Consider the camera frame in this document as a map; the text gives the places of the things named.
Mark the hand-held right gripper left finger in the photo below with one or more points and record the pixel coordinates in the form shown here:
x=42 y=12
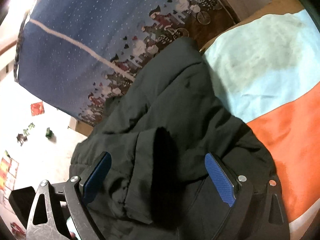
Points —
x=96 y=180

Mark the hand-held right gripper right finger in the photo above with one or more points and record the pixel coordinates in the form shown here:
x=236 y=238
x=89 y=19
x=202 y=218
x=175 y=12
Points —
x=220 y=180

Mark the black pants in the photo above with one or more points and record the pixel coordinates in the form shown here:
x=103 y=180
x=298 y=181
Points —
x=175 y=92

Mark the cardboard box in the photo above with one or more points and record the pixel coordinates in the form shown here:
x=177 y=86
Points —
x=73 y=123

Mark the orange and blue striped blanket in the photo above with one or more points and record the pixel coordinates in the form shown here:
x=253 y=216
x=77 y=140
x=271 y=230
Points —
x=262 y=67

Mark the blue printed curtain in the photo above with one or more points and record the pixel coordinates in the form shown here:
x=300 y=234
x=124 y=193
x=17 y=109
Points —
x=75 y=17

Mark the brown fuzzy blanket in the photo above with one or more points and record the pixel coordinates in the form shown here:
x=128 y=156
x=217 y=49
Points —
x=282 y=2

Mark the small green wall item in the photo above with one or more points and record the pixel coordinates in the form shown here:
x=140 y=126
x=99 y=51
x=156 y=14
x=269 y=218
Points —
x=48 y=133

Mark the green and dark wall stickers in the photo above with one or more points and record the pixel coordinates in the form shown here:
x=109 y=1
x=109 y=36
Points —
x=25 y=132

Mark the colourful wall poster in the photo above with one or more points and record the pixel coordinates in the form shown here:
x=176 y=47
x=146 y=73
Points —
x=8 y=172

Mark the red wall paper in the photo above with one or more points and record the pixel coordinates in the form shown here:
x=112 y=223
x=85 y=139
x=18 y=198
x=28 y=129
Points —
x=37 y=108

